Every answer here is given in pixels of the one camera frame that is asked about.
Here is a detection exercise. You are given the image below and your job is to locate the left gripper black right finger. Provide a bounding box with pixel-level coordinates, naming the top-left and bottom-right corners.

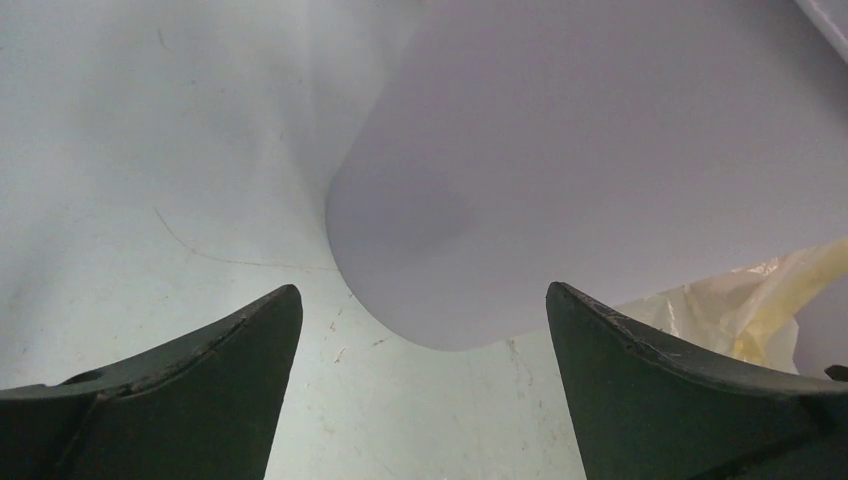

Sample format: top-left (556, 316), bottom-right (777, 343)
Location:
top-left (546, 282), bottom-right (847, 479)

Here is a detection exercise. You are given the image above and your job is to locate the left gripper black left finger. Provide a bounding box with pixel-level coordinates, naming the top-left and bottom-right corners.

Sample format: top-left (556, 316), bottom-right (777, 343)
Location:
top-left (1, 285), bottom-right (303, 479)

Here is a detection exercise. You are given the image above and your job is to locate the yellow translucent trash bag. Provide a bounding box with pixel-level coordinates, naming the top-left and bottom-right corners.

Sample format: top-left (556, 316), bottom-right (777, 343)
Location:
top-left (617, 239), bottom-right (847, 374)

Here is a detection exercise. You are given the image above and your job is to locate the grey plastic trash bin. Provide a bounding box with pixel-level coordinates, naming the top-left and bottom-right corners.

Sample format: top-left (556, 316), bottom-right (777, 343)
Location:
top-left (326, 0), bottom-right (847, 351)

